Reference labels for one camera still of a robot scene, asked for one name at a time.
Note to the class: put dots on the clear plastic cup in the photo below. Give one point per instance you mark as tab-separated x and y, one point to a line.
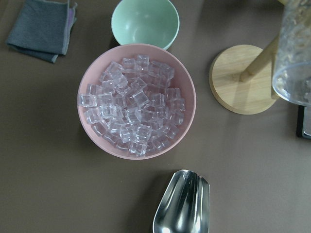
292	70

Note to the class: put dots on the mint green bowl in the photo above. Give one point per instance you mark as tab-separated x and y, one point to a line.
154	22

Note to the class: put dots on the clear ice cubes pile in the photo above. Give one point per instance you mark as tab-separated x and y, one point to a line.
133	108

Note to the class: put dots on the pink bowl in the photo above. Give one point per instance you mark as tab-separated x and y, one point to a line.
182	80

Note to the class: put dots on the grey folded cloth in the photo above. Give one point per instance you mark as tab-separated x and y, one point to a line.
42	29

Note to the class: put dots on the steel ice scoop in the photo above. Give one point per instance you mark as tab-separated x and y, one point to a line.
185	205

